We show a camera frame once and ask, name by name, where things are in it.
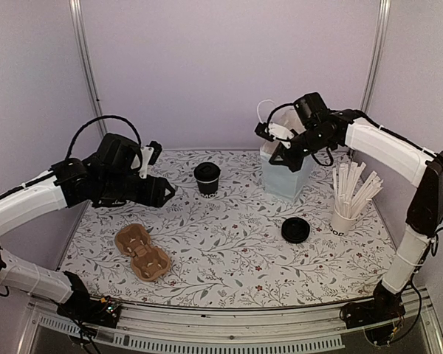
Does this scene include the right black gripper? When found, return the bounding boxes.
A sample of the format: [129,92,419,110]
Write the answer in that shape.
[268,126,333,173]

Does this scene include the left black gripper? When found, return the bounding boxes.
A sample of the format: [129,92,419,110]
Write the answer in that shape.
[100,173,175,207]

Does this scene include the white paper bag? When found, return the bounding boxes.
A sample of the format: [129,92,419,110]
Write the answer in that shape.
[259,108,315,201]

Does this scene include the black paper coffee cup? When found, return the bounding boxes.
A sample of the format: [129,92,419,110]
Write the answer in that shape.
[196,176,220,198]

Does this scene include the black coffee cup lid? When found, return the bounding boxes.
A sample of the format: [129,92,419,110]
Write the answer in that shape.
[193,162,221,184]

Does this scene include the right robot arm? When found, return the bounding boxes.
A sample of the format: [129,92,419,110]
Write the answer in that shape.
[255,92,443,295]

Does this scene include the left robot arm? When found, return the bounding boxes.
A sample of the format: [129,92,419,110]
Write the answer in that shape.
[0,133,175,320]

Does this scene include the stack of black lids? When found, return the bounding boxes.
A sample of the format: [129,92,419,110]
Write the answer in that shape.
[281,217,311,244]

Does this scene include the floral table mat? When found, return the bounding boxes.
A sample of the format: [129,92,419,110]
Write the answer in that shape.
[61,151,395,308]

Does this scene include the brown cardboard cup carrier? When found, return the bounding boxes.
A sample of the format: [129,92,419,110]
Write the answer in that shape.
[114,223,171,282]

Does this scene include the white cup holding straws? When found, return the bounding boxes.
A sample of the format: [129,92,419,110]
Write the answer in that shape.
[329,207,357,237]

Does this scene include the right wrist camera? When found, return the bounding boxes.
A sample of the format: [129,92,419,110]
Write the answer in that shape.
[255,122,295,149]

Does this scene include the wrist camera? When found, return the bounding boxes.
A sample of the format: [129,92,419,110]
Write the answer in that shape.
[139,141,162,179]
[255,122,295,149]

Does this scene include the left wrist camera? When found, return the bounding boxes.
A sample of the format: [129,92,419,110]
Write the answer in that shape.
[139,141,162,179]

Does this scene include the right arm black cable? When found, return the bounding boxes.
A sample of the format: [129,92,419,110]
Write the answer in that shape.
[266,102,300,128]

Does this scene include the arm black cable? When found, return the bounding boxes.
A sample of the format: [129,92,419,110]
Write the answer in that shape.
[66,114,143,163]
[266,102,300,128]

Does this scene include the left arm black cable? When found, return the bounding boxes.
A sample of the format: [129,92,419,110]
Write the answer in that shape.
[66,114,143,163]

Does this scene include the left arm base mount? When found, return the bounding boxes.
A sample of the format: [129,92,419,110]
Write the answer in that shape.
[57,292,121,328]

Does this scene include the front aluminium rail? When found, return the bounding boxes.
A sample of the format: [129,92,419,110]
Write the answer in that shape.
[18,287,443,353]

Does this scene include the right aluminium frame post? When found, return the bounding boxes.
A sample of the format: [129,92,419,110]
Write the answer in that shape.
[360,0,391,112]

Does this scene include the aluminium frame post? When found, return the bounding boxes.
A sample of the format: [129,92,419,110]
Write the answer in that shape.
[69,0,103,117]
[360,0,391,112]

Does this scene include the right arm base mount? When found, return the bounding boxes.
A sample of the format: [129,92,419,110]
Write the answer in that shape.
[340,299,405,347]

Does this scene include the left aluminium frame post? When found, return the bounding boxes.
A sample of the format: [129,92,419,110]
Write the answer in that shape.
[69,0,103,117]

